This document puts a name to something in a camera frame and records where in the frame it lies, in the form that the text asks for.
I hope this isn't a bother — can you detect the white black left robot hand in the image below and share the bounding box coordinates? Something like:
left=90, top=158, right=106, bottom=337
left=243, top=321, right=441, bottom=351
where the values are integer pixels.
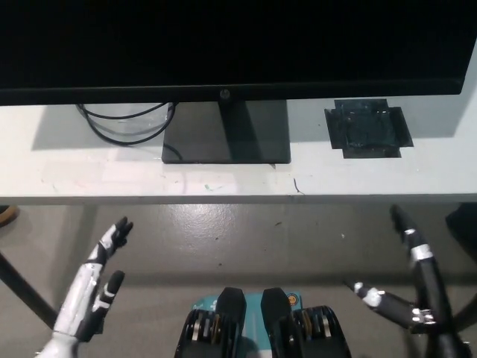
left=51, top=216, right=134, bottom=342

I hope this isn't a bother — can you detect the dark bulky object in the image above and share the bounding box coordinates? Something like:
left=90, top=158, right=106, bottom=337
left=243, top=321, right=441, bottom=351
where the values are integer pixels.
left=445, top=203, right=477, bottom=259

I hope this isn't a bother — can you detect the black computer monitor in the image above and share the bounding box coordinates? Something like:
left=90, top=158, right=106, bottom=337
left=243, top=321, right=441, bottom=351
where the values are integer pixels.
left=0, top=0, right=475, bottom=166

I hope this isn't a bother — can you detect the black tape patch on table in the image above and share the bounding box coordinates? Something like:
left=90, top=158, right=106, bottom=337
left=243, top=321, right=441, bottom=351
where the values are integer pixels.
left=323, top=98, right=414, bottom=160

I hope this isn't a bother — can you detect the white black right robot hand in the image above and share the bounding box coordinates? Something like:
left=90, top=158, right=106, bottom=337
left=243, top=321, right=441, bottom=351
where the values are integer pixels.
left=344, top=204, right=471, bottom=358

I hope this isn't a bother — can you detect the brown round object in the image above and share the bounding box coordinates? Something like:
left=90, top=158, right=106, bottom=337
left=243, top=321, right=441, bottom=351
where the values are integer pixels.
left=0, top=204, right=20, bottom=229

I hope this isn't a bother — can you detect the thin black cable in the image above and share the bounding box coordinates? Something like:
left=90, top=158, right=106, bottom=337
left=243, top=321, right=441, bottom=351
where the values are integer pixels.
left=76, top=101, right=177, bottom=145
left=77, top=102, right=169, bottom=122

